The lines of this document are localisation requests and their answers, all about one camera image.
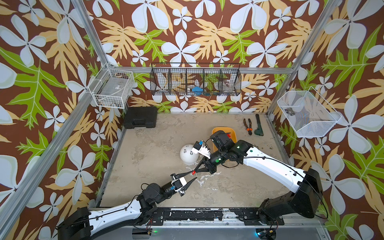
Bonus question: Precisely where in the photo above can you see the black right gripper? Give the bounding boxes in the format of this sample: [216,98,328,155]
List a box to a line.
[193,148,228,174]

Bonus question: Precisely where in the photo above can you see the white dome screw fixture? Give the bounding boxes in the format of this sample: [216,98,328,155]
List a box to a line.
[180,144,199,165]

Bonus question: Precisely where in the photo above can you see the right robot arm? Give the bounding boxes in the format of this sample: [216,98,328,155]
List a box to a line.
[192,131,323,225]

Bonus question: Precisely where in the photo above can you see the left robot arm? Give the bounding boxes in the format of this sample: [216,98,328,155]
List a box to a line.
[56,171,196,240]

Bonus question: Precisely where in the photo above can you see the yellow plastic tray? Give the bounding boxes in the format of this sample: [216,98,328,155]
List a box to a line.
[210,127,237,152]

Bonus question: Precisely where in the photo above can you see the green pipe wrench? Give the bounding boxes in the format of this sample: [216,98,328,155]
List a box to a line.
[254,114,264,136]

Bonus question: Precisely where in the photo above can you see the black plastic tool case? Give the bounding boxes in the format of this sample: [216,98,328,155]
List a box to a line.
[123,106,158,129]

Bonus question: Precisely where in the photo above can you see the white mesh basket right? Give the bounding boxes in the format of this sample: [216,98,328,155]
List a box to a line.
[277,87,342,138]

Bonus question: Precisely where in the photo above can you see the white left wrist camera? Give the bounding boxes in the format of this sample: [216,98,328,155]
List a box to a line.
[170,176,187,197]

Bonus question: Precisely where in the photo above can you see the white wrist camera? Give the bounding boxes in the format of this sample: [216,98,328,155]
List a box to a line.
[192,141,211,159]
[170,176,187,197]

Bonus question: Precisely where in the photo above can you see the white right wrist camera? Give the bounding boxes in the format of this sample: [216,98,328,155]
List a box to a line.
[192,141,211,159]

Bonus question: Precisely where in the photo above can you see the orange handled pliers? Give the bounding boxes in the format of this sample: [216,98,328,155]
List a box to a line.
[243,119,253,136]

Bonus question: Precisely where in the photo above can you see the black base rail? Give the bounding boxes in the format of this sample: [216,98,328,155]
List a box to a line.
[150,208,272,226]

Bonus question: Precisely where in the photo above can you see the black wire basket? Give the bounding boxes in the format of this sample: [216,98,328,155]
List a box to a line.
[150,63,242,97]

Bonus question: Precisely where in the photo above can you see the white wire basket left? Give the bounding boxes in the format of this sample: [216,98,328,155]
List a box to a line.
[89,67,135,109]

